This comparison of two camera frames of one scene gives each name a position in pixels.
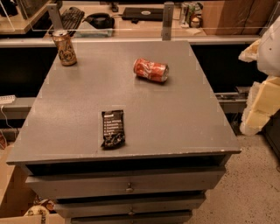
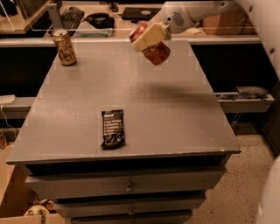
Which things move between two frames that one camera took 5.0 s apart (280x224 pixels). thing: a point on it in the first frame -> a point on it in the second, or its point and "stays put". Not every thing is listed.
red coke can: (152, 71) -> (157, 53)
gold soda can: (66, 48) stays put
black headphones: (101, 20) stays put
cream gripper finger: (263, 101) -> (179, 16)
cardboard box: (17, 193) stays put
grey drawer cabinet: (177, 136) stays put
